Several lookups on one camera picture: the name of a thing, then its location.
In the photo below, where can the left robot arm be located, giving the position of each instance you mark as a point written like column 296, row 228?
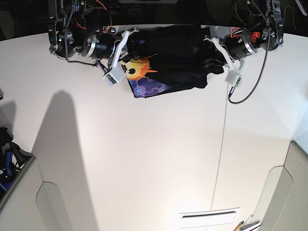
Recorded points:
column 261, row 27

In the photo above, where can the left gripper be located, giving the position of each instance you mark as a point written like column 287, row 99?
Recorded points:
column 233, row 47

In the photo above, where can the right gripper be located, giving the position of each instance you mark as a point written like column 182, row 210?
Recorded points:
column 106, row 49

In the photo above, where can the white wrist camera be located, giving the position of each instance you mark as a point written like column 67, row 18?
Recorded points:
column 113, row 76
column 233, row 78

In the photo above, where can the tools at bottom edge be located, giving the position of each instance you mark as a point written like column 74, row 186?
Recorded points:
column 248, row 225

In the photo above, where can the black T-shirt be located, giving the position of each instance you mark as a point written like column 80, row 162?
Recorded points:
column 169, row 59

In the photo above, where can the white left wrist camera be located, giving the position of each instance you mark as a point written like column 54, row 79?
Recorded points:
column 233, row 78

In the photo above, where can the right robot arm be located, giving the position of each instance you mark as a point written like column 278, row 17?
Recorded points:
column 82, row 31

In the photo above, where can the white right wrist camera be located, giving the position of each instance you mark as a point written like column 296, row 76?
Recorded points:
column 113, row 76

